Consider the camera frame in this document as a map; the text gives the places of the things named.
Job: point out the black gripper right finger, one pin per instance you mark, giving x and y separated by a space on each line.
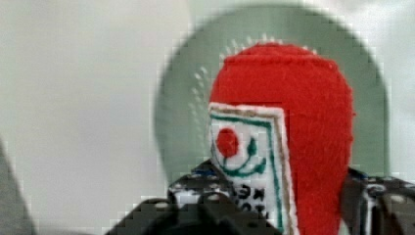
374 205

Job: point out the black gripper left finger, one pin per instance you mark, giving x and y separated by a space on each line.
199 203

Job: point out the red plush ketchup bottle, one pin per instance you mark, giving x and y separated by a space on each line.
280 130

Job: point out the green oval strainer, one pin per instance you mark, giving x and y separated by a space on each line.
181 112

